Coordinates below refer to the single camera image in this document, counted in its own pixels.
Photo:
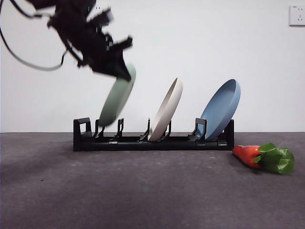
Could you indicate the orange carrot with green leaves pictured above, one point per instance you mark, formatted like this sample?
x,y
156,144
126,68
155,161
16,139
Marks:
x,y
247,156

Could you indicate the black plate rack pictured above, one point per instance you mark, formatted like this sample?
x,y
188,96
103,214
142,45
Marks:
x,y
143,146

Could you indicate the beige plate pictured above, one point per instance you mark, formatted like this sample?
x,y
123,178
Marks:
x,y
166,112

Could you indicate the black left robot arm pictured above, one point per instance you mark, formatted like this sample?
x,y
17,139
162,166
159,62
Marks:
x,y
81,35

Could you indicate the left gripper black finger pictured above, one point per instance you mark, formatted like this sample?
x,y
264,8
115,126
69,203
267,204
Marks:
x,y
114,65

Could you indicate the white wall socket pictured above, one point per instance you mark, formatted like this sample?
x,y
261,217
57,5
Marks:
x,y
102,6
297,15

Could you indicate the green plate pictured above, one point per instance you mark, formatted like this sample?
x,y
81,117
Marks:
x,y
116,102

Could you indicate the blue plate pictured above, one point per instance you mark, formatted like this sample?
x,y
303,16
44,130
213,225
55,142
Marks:
x,y
219,109

